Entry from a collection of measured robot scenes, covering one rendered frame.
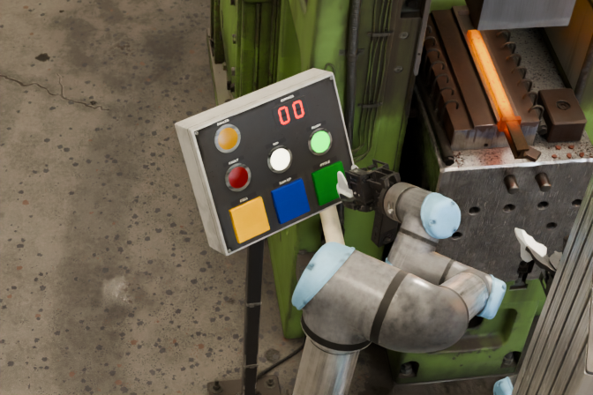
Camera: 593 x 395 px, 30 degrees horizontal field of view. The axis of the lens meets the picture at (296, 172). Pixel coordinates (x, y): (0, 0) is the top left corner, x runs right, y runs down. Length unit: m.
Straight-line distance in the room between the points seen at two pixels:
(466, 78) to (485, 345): 0.87
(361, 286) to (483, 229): 1.15
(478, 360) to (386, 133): 0.83
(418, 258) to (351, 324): 0.41
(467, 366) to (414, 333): 1.63
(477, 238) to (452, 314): 1.11
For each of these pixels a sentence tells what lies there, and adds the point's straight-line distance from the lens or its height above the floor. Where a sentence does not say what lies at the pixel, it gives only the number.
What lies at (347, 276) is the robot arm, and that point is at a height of 1.44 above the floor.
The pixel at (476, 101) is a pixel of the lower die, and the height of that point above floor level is 0.99.
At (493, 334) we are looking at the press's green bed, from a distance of 3.21.
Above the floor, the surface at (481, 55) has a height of 1.01.
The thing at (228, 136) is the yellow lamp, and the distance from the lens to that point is 2.19.
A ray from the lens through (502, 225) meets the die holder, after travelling 2.74.
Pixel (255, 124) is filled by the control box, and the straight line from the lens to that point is 2.22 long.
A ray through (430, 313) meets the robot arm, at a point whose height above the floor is 1.43.
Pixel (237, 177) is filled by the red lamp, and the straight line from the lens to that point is 2.22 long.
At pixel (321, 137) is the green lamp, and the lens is 2.30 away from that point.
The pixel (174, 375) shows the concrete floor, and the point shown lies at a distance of 3.23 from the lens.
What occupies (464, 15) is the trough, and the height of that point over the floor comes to 0.99.
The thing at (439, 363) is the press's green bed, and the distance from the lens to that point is 3.19.
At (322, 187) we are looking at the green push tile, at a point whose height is 1.01.
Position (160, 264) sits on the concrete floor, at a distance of 3.47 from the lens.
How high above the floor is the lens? 2.71
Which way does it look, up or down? 47 degrees down
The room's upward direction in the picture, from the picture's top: 5 degrees clockwise
